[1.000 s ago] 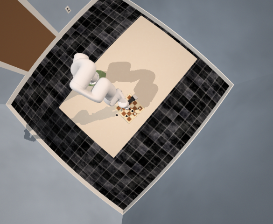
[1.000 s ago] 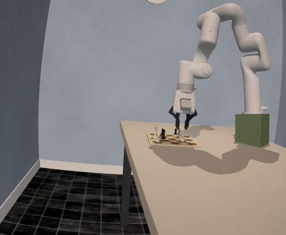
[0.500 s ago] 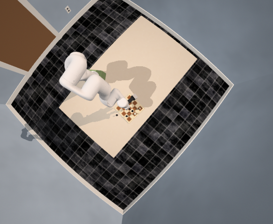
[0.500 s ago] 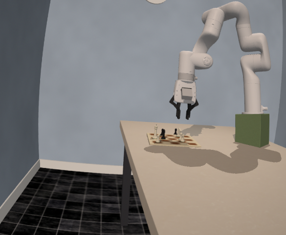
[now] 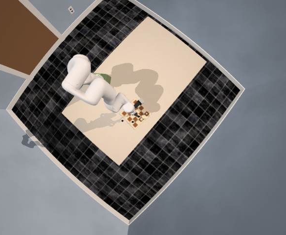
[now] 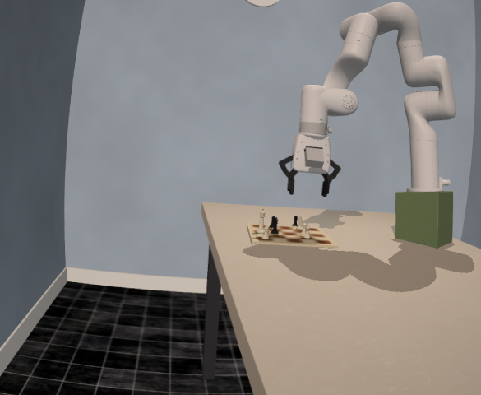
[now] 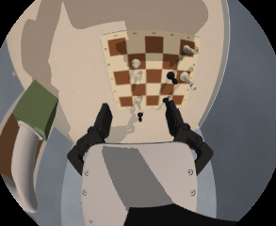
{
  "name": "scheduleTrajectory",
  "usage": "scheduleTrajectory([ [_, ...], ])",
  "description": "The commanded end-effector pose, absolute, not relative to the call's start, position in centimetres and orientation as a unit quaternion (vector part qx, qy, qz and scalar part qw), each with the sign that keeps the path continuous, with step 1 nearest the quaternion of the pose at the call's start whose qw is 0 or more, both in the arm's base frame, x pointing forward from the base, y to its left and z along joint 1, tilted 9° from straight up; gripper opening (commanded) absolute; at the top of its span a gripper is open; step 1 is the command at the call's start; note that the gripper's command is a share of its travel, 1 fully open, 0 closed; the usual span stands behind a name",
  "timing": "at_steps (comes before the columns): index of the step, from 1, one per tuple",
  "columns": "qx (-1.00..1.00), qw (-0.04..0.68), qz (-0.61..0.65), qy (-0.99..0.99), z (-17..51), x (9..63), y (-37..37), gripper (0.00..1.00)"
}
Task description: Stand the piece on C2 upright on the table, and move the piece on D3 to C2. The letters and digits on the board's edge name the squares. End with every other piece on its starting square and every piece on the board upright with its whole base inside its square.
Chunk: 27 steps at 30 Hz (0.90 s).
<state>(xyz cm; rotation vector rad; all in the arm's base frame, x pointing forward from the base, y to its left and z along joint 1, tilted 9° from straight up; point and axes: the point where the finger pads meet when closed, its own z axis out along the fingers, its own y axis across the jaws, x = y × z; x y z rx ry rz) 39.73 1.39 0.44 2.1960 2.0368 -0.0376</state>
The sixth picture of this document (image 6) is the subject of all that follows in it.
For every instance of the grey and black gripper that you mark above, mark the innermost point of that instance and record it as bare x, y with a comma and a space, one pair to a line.
302, 140

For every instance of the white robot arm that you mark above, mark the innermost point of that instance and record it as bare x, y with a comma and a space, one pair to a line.
420, 107

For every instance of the brown and cream chessboard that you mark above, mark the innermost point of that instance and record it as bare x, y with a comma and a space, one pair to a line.
290, 236

